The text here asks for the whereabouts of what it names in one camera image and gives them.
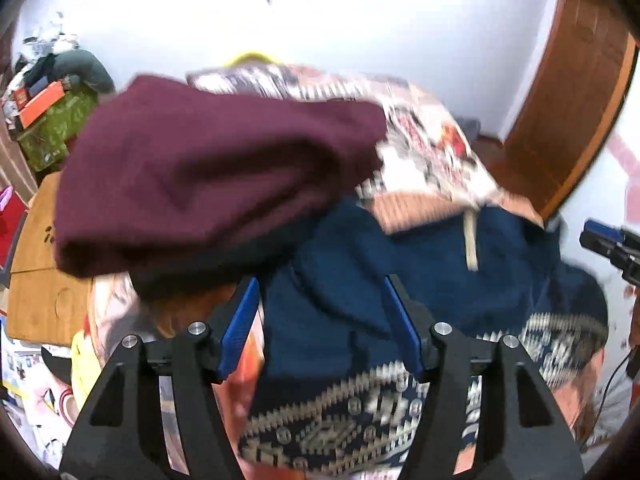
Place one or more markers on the yellow object behind bed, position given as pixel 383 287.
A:
pixel 250 58

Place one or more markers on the green box with clutter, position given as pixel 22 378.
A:
pixel 49 99

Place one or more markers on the red bag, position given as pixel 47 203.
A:
pixel 12 216

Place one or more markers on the cardboard box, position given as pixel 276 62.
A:
pixel 45 305

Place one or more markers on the brown wooden door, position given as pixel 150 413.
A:
pixel 573 102

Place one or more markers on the yellow cloth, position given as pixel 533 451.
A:
pixel 86 367

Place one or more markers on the dark navy folded garment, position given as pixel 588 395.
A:
pixel 215 267

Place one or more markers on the navy patterned hooded garment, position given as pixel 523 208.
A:
pixel 503 322

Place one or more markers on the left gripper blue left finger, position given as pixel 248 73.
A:
pixel 235 321

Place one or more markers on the printed orange bed blanket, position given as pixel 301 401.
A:
pixel 428 173

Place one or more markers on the maroon folded garment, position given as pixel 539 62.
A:
pixel 164 170

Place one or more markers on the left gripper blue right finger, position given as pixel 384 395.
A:
pixel 395 302

